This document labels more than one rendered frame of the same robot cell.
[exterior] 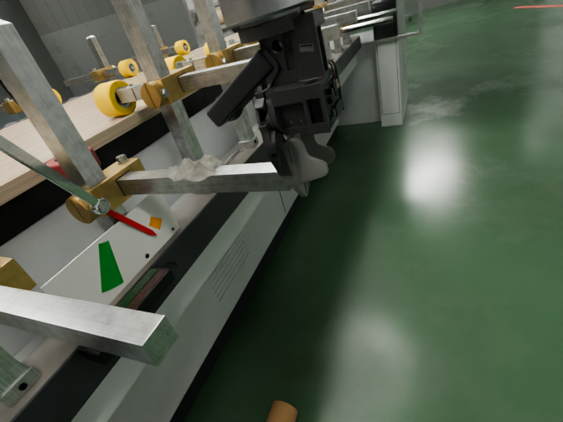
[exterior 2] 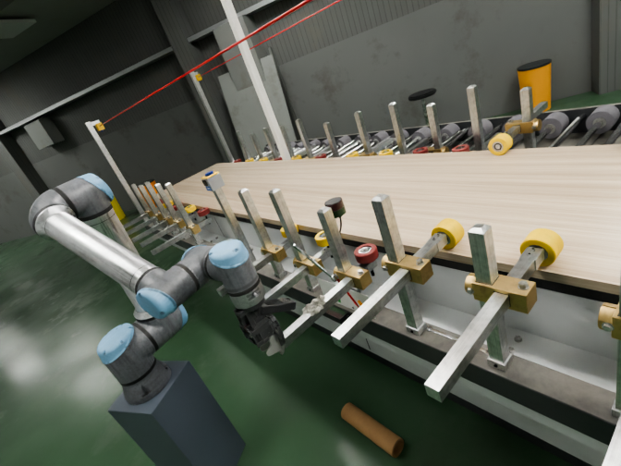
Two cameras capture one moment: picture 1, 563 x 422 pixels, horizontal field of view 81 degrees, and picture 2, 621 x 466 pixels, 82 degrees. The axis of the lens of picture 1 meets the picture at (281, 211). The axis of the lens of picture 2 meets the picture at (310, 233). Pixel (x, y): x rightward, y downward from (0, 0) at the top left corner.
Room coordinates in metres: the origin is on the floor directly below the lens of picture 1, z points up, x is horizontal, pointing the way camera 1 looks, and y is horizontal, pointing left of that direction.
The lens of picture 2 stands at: (0.96, -0.67, 1.52)
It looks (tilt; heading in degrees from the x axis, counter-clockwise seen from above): 24 degrees down; 118
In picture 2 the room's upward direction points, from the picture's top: 21 degrees counter-clockwise
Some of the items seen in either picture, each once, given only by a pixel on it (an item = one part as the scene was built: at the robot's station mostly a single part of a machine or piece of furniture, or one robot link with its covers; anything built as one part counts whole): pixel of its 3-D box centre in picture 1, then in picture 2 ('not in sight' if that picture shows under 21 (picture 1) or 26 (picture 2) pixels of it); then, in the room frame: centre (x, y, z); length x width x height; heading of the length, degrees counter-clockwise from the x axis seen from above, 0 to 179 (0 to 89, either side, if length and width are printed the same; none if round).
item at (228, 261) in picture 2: not in sight; (234, 266); (0.38, -0.04, 1.13); 0.10 x 0.09 x 0.12; 164
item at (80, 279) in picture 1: (125, 250); (344, 297); (0.49, 0.28, 0.75); 0.26 x 0.01 x 0.10; 150
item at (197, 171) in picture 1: (192, 164); (314, 303); (0.47, 0.11, 0.87); 0.09 x 0.07 x 0.02; 60
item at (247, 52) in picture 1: (245, 52); (495, 306); (0.97, -0.03, 0.95); 0.50 x 0.04 x 0.04; 60
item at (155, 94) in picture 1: (170, 86); (406, 266); (0.76, 0.15, 0.94); 0.14 x 0.06 x 0.05; 150
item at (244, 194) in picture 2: not in sight; (263, 237); (0.09, 0.54, 0.91); 0.04 x 0.04 x 0.48; 60
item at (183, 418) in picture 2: not in sight; (184, 429); (-0.35, -0.01, 0.30); 0.25 x 0.25 x 0.60; 1
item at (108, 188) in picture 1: (108, 188); (351, 275); (0.55, 0.28, 0.84); 0.14 x 0.06 x 0.05; 150
